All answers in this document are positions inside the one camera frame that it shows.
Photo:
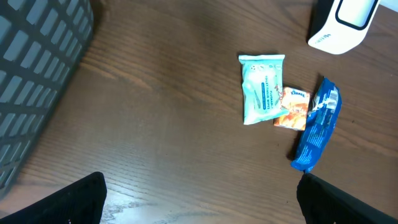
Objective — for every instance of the grey plastic mesh basket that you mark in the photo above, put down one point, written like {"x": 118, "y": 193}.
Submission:
{"x": 42, "y": 43}

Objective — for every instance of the teal wet wipes pack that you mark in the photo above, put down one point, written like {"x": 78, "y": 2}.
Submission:
{"x": 262, "y": 87}

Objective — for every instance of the blue snack bar wrapper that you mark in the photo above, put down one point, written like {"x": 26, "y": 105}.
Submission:
{"x": 320, "y": 125}

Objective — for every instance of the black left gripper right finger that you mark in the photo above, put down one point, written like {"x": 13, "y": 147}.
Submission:
{"x": 321, "y": 202}

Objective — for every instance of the orange tissue pack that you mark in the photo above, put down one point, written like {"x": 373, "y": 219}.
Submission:
{"x": 296, "y": 102}

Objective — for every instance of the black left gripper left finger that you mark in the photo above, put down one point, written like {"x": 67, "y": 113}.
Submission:
{"x": 78, "y": 203}

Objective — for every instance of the white barcode scanner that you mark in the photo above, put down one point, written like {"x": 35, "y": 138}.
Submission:
{"x": 338, "y": 26}

